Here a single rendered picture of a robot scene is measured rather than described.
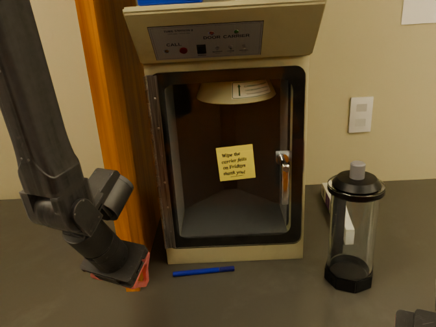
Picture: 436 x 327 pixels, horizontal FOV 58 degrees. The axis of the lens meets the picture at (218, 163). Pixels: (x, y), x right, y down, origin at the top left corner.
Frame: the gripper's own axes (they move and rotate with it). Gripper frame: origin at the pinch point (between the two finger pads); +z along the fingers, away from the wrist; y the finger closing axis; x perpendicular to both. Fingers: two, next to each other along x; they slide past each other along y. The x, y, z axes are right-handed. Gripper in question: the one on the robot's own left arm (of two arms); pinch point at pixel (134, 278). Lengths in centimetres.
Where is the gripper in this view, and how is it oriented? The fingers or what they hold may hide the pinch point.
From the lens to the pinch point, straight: 76.3
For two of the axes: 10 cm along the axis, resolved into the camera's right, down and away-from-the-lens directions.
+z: 2.5, 6.1, 7.5
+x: -3.2, 7.8, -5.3
